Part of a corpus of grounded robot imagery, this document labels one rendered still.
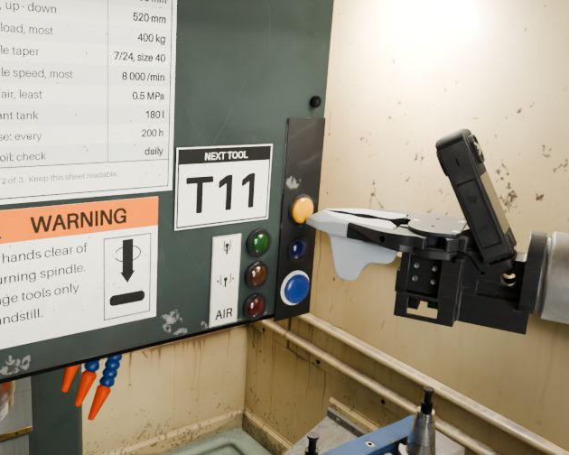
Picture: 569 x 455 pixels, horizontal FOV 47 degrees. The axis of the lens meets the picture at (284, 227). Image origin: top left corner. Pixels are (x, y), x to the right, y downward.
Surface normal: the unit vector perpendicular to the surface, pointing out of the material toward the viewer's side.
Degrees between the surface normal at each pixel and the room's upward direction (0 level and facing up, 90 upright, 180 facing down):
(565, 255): 44
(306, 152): 90
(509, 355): 90
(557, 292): 93
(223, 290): 90
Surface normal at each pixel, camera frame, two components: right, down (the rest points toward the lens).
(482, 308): -0.37, 0.22
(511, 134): -0.78, 0.11
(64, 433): 0.62, 0.25
